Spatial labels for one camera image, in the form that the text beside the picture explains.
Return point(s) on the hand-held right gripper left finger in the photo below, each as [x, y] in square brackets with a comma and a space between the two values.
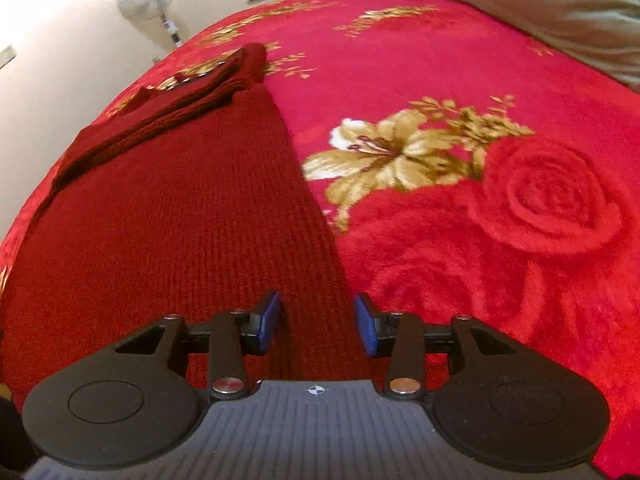
[267, 325]

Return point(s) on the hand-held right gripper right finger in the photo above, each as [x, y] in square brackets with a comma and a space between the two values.
[365, 325]

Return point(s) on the dark red knitted sweater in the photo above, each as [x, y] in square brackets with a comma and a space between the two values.
[175, 220]

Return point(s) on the red floral blanket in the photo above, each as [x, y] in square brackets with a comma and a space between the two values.
[500, 85]

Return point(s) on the light green pillow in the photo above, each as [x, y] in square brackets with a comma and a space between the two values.
[550, 0]

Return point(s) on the wall switch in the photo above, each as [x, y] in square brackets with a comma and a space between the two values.
[6, 56]

